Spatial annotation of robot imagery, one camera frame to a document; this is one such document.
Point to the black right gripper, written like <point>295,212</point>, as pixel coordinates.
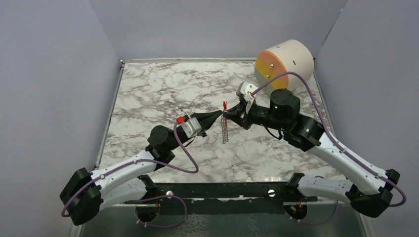
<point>238,115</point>

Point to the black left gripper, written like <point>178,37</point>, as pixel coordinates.
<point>207,118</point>

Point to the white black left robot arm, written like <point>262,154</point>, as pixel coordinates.
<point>89,192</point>

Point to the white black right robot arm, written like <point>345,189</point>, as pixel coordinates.
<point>363,187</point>

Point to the round cream drawer cabinet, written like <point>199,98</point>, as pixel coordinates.
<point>291,55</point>

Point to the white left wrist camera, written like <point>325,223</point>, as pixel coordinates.
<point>189,124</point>

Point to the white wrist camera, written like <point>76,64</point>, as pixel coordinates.
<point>189,124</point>
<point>245,91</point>

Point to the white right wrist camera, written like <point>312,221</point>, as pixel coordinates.
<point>245,91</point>

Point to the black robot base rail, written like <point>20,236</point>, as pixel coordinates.
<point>221,198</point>

